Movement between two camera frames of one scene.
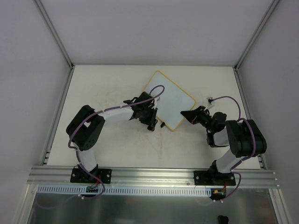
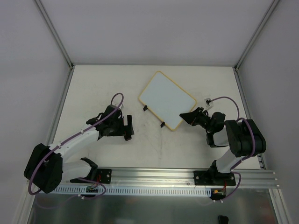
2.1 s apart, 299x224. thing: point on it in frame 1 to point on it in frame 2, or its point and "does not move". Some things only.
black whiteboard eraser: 151,128 to 127,137
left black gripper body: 151,115 to 128,127
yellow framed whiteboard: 174,100 does not move
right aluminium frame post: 273,4 does not move
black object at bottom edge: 223,220 does not move
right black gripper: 196,115 does not move
